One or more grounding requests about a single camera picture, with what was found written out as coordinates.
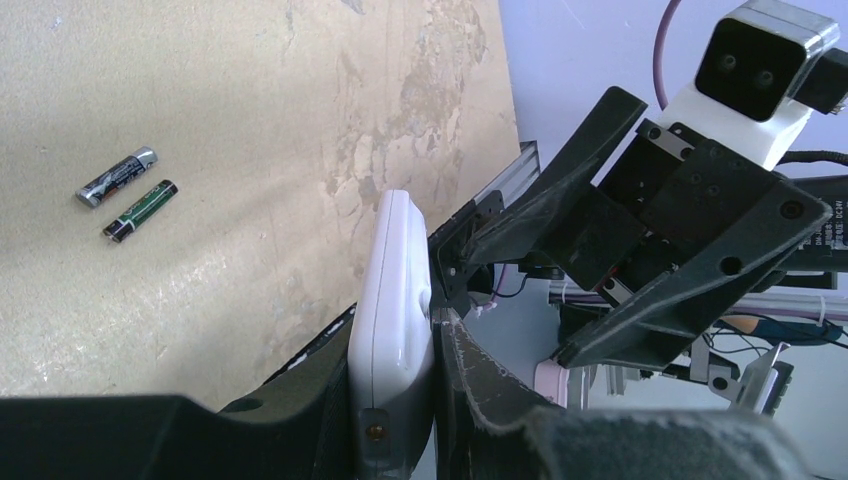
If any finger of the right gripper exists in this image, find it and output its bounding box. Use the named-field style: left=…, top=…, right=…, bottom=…
left=553, top=177, right=832, bottom=370
left=463, top=86, right=647, bottom=264

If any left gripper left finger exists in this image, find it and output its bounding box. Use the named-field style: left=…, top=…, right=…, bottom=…
left=1, top=311, right=354, bottom=479

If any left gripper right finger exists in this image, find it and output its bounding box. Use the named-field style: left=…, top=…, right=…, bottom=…
left=432, top=308, right=812, bottom=479

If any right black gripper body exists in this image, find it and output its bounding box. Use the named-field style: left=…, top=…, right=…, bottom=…
left=517, top=135, right=794, bottom=294

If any white remote control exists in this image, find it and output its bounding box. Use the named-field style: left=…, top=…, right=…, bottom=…
left=347, top=190, right=434, bottom=479

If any green black AAA battery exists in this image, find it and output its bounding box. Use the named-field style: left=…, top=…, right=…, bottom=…
left=102, top=179, right=179, bottom=243

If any silver black AAA battery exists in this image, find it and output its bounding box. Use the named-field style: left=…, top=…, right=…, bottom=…
left=75, top=146, right=158, bottom=208

